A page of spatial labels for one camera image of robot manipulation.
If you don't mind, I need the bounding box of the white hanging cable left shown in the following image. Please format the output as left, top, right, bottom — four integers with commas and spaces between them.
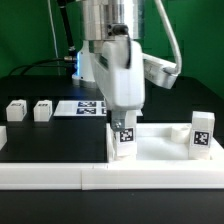
46, 0, 62, 76

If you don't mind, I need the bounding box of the white marker base plate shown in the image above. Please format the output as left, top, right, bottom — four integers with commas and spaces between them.
54, 100, 107, 117

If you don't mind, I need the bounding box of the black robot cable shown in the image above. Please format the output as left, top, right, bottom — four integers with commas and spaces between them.
7, 58, 78, 78

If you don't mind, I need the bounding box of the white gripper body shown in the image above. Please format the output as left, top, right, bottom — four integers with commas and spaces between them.
92, 36, 178, 111

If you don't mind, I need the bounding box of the white U-shaped obstacle fence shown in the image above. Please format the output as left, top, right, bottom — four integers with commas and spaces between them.
0, 123, 224, 191

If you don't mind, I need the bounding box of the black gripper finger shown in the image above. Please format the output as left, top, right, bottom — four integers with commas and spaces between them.
111, 111, 126, 132

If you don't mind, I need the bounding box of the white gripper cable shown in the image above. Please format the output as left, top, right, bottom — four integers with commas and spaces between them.
153, 0, 183, 75

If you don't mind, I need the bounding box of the white square table top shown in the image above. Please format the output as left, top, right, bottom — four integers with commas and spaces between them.
106, 123, 224, 162

